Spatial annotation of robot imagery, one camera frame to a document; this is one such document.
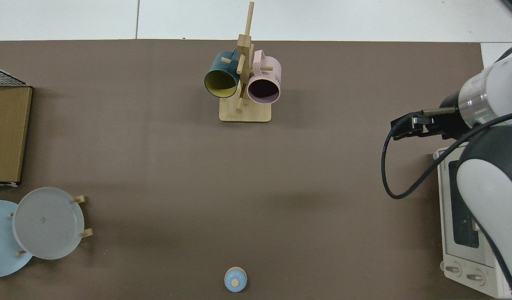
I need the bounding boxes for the pale toaster oven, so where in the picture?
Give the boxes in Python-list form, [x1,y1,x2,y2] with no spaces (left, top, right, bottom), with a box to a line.
[433,146,512,299]

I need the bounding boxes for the pink cup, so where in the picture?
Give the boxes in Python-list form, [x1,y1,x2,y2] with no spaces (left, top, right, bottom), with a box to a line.
[247,50,282,105]

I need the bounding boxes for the wooden cup stand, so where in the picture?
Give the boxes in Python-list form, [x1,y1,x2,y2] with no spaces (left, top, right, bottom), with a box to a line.
[219,1,272,123]

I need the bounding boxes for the dark blue cup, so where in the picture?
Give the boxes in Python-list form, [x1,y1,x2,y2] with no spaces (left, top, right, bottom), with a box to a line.
[204,50,241,99]

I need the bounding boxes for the brown table cloth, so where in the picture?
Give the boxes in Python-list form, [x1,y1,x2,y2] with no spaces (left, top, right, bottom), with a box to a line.
[0,40,492,300]

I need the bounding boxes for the wooden plate rack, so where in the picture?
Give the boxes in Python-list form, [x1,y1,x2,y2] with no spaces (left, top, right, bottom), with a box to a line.
[7,195,94,256]

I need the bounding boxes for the grey plate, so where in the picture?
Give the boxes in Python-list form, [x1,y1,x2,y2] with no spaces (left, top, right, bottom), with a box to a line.
[12,187,85,260]

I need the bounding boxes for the light blue plate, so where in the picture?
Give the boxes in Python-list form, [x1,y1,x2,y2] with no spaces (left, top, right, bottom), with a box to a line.
[0,200,33,278]

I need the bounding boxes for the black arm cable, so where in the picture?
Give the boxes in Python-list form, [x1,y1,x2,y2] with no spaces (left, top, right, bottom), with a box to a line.
[381,107,512,200]

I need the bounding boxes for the wire basket with wooden floor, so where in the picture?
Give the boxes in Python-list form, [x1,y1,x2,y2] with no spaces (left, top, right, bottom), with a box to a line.
[0,65,33,187]

